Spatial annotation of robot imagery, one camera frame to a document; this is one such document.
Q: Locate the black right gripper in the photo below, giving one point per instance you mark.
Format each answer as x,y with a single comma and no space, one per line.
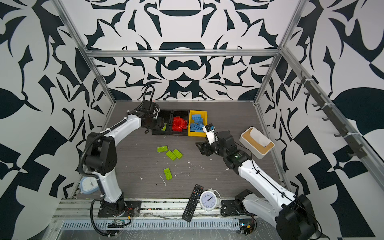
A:
205,147

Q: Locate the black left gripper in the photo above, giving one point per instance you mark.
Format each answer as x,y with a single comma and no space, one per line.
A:
148,128

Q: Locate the blue lego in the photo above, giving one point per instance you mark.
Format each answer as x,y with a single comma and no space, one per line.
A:
197,124

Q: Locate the green square lego plate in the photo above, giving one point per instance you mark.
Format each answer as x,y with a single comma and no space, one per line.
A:
175,154

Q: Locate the red arch lego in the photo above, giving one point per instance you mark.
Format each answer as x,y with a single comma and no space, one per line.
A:
179,124

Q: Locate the green small lego brick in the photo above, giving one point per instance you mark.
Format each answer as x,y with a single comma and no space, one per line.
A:
162,149

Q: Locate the green L-shaped lego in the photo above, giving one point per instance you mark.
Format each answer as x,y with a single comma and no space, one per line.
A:
164,127

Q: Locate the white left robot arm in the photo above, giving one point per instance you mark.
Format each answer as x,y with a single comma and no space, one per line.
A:
99,158

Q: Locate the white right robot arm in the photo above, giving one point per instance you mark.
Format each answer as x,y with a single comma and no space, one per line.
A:
293,216

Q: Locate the black left storage bin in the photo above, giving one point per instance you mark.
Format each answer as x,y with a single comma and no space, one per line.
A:
166,115

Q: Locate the black storage bin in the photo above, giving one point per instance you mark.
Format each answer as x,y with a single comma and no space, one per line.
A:
183,114
166,115

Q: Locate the yellow storage bin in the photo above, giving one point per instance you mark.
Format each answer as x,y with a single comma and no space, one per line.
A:
204,116

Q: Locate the black middle storage bin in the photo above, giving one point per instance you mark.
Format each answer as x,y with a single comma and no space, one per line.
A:
183,114

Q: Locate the white alarm clock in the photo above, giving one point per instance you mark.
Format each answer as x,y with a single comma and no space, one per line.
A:
210,199

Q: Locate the white tissue box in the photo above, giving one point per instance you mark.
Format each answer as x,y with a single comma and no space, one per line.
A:
256,142

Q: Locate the black remote control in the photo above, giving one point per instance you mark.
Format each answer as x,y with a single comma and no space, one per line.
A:
192,203

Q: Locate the blue square clock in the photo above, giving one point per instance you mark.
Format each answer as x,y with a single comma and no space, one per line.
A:
88,185

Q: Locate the white cable duct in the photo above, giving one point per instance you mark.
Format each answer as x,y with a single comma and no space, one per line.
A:
161,224

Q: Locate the wall hook rack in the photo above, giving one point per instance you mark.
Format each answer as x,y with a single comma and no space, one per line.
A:
334,115

